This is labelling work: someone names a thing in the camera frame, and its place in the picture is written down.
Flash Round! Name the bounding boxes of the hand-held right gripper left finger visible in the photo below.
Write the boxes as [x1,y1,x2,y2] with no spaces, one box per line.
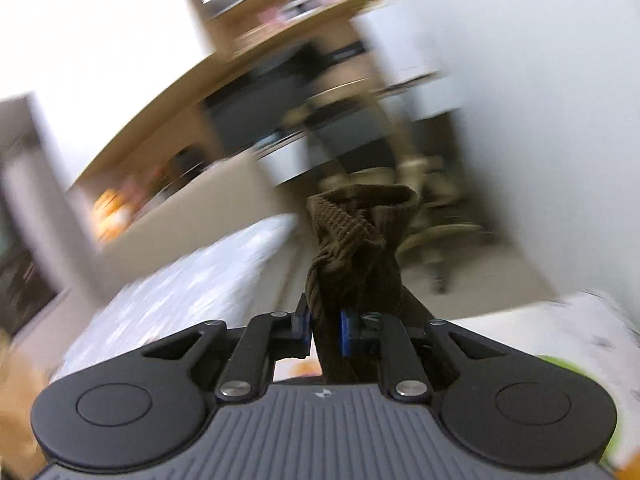
[141,292,312,402]

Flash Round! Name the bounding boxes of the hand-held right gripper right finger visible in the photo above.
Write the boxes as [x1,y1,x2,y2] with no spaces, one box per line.
[339,309,507,402]

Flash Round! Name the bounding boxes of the brown ribbed garment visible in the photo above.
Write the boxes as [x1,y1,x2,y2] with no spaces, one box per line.
[304,185,435,386]

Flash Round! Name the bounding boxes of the beige office chair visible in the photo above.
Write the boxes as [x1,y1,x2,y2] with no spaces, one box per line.
[320,155,496,296]

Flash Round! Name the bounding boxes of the black monitor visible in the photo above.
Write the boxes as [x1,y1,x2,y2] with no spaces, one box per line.
[202,42,326,153]

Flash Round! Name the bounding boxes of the wooden desk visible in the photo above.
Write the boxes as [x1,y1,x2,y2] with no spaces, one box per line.
[65,0,391,196]

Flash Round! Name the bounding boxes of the white cabinet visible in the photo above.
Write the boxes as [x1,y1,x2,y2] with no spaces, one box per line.
[350,0,466,126]

